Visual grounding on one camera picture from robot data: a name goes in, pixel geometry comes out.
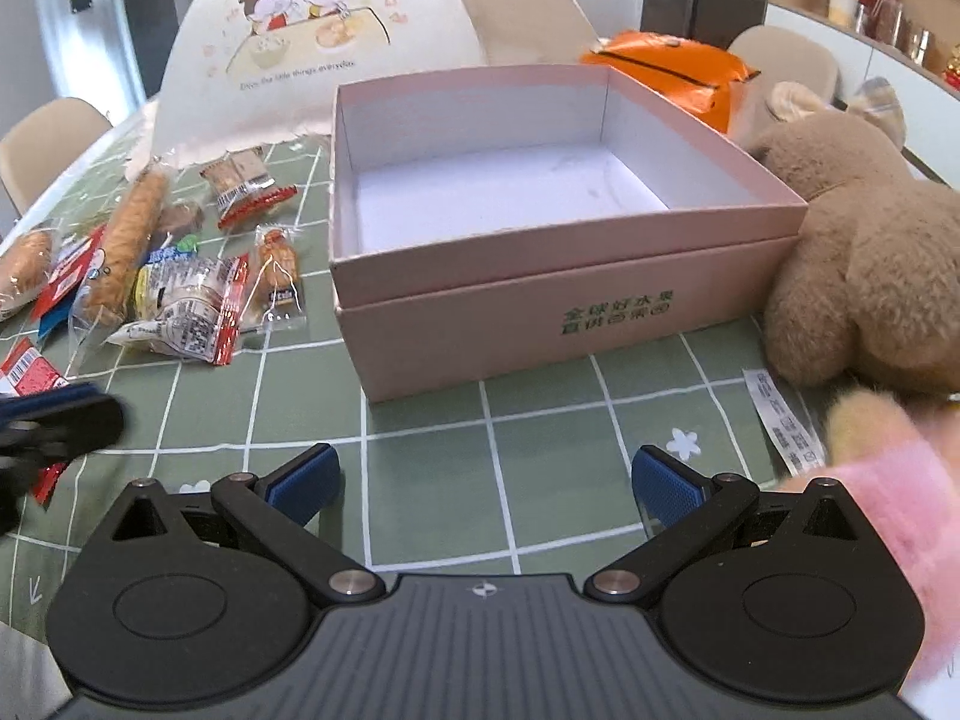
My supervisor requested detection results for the orange tissue pack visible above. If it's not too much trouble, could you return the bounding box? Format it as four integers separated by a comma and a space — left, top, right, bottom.
579, 31, 758, 135

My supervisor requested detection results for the green checked tablecloth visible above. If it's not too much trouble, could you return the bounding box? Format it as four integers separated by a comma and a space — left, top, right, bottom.
0, 107, 835, 628

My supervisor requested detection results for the red snack packet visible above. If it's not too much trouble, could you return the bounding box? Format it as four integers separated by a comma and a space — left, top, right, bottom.
2, 337, 68, 507

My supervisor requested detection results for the cartoon mesh food cover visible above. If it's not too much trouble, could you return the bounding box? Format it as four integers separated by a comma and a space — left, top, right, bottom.
149, 0, 597, 167

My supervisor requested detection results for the beige chair right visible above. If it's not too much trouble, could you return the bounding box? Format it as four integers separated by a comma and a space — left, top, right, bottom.
729, 25, 839, 103

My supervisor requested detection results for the blue hawthorn snack packet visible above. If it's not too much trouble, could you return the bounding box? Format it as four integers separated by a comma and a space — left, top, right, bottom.
137, 200, 205, 288

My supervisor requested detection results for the pink cardboard box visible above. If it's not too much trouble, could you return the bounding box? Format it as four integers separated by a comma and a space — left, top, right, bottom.
329, 65, 807, 401

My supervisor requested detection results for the bread roll packet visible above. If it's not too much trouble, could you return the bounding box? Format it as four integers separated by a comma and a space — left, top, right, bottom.
0, 227, 59, 320

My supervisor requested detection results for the pink yellow plush toy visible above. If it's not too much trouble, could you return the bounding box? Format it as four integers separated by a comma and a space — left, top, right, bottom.
778, 388, 958, 694

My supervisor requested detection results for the white quail egg snack packet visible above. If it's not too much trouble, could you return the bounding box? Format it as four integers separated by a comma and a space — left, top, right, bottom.
107, 255, 249, 366

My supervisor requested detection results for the beige chair left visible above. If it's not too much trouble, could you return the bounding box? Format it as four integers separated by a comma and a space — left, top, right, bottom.
0, 98, 112, 215

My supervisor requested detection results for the small sausage snack packet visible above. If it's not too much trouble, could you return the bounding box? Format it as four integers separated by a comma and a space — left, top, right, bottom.
247, 224, 306, 333

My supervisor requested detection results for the red edged biscuit packet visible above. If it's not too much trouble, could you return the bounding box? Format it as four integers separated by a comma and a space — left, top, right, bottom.
200, 146, 298, 231

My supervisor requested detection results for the white plush care label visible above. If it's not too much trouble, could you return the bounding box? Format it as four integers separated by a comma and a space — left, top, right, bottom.
743, 369, 825, 476

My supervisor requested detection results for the brown plush bear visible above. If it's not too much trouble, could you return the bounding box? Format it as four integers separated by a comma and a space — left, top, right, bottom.
745, 78, 958, 395

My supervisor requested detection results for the long bread stick packet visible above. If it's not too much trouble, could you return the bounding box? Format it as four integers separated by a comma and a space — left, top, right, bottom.
68, 163, 171, 351

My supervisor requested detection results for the beige chair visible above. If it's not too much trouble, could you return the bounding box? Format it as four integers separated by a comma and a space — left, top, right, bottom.
0, 98, 112, 215
729, 25, 839, 103

